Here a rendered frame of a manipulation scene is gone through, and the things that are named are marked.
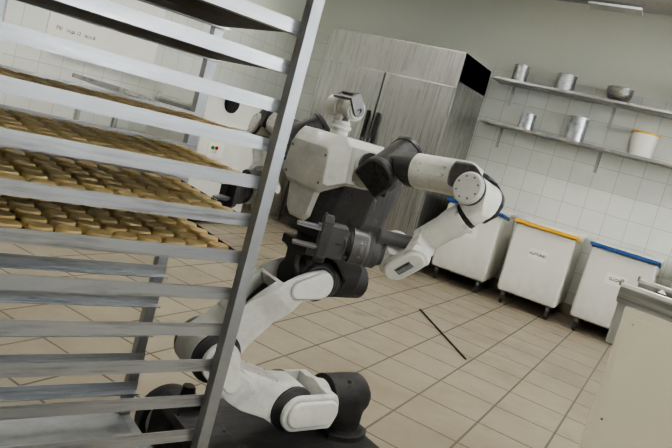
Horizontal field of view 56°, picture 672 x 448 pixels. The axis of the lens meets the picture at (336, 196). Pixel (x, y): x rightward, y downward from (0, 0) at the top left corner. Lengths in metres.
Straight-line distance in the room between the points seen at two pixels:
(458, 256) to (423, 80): 1.63
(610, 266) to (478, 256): 1.10
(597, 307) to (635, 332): 3.56
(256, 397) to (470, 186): 0.89
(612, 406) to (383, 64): 4.49
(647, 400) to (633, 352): 0.14
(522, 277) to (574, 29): 2.42
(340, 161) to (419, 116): 4.17
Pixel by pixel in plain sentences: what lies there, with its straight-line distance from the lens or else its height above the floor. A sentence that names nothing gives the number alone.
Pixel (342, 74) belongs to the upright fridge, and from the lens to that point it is 6.28.
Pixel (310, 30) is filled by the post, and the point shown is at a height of 1.32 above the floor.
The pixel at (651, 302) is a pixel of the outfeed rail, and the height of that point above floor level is 0.87.
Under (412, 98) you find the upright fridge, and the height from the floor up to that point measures 1.55.
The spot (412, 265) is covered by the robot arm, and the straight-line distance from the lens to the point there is 1.55.
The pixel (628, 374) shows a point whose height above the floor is 0.64.
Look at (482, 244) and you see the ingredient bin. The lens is 5.88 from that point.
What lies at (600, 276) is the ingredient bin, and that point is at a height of 0.51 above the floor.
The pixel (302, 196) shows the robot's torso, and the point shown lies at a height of 0.92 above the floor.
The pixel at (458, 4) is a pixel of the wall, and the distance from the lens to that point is 6.99.
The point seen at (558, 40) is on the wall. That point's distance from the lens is 6.62.
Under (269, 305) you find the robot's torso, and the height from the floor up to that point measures 0.61.
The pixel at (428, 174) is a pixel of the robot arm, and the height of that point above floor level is 1.08.
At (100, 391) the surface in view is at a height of 0.23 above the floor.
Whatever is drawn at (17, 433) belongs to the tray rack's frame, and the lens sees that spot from 1.95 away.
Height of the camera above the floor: 1.14
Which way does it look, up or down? 6 degrees down
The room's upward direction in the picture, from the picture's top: 15 degrees clockwise
